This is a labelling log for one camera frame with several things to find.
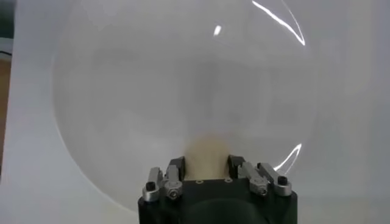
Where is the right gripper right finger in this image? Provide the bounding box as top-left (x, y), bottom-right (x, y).
top-left (227, 154), bottom-right (293, 197)

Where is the white steamed baozi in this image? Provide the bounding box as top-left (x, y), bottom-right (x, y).
top-left (182, 135), bottom-right (232, 180)

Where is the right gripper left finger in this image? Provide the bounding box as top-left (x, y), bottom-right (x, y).
top-left (142, 156), bottom-right (186, 203)

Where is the white round plate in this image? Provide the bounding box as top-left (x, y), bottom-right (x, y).
top-left (51, 0), bottom-right (319, 214)

